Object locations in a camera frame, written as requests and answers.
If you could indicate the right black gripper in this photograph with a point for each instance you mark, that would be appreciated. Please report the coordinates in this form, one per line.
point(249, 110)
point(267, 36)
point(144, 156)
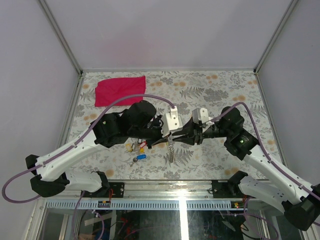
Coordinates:
point(197, 135)

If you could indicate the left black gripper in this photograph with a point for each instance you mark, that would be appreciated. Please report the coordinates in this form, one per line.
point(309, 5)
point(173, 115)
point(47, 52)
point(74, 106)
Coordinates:
point(159, 121)

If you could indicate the blue tag key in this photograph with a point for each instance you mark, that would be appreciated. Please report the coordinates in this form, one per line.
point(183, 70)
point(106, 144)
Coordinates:
point(138, 158)

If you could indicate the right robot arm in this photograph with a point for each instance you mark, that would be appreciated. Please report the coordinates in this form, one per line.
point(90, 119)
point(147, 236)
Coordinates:
point(293, 196)

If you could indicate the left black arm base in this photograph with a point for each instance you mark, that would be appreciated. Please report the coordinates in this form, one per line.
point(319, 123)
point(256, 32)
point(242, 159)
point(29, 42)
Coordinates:
point(116, 190)

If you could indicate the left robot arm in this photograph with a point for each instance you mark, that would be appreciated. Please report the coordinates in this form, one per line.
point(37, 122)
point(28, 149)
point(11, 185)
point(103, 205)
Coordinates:
point(53, 173)

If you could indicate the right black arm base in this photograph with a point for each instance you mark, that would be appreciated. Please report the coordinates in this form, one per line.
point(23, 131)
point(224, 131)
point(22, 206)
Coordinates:
point(221, 189)

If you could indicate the red tag key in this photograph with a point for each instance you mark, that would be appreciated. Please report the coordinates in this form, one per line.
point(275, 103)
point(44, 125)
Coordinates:
point(142, 144)

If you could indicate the yellow tag key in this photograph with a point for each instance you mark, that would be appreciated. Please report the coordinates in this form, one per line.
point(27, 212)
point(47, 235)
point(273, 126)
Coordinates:
point(129, 147)

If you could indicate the pink folded cloth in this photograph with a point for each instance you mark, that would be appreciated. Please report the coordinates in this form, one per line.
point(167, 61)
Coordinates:
point(109, 90)

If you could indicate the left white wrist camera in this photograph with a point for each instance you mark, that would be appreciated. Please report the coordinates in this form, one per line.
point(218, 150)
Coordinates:
point(172, 122)

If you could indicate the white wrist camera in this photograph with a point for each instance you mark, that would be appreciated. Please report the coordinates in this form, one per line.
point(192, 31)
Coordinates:
point(201, 117)
point(172, 122)

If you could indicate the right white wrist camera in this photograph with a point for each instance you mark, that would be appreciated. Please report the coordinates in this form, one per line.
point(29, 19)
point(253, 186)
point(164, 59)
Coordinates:
point(201, 117)

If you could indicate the aluminium front rail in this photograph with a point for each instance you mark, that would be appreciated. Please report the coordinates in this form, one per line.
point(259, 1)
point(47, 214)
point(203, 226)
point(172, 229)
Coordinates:
point(168, 190)

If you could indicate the white slotted cable duct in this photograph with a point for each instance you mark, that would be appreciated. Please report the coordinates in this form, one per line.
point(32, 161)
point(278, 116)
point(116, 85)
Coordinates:
point(118, 204)

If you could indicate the left aluminium frame post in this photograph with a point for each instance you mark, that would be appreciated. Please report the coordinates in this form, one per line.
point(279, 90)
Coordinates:
point(59, 35)

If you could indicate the aluminium frame post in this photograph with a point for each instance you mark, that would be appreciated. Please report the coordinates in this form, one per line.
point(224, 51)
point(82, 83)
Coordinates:
point(276, 34)
point(59, 35)

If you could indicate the right aluminium frame post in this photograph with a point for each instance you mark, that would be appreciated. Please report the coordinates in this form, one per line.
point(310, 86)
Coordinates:
point(276, 34)

